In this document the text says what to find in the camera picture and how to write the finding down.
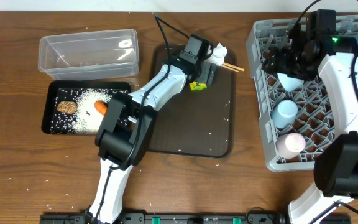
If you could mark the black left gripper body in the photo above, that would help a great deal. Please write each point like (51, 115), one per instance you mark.
(208, 74)

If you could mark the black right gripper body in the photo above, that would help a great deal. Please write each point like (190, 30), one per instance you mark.
(291, 63)

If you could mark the wooden chopstick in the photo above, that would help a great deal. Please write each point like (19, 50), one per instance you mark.
(230, 68)
(234, 66)

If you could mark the white napkin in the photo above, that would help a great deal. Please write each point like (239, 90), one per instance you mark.
(217, 55)

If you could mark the green snack wrapper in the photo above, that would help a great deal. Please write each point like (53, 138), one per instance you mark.
(197, 86)

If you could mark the light blue small bowl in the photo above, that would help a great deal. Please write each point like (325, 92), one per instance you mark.
(288, 83)

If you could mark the light blue cup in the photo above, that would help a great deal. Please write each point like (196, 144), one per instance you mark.
(284, 114)

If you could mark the brown serving tray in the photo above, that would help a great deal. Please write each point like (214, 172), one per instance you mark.
(198, 123)

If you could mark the pink cup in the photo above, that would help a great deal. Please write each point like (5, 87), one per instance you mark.
(290, 145)

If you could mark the orange carrot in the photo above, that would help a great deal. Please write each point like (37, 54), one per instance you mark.
(101, 107)

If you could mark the white rice pile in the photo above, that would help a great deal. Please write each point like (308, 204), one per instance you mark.
(86, 120)

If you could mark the brown noodle lump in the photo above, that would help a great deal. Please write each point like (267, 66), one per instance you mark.
(67, 107)

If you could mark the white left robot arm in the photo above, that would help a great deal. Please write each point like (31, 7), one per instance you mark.
(126, 129)

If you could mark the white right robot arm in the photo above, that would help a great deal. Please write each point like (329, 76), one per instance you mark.
(334, 60)

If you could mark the grey dishwasher rack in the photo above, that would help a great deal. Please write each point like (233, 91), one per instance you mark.
(314, 120)

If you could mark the clear plastic bin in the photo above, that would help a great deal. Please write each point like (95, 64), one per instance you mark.
(90, 55)

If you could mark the black rectangular tray bin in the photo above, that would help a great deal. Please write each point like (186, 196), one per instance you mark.
(55, 85)

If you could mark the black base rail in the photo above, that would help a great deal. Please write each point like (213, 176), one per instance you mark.
(251, 217)

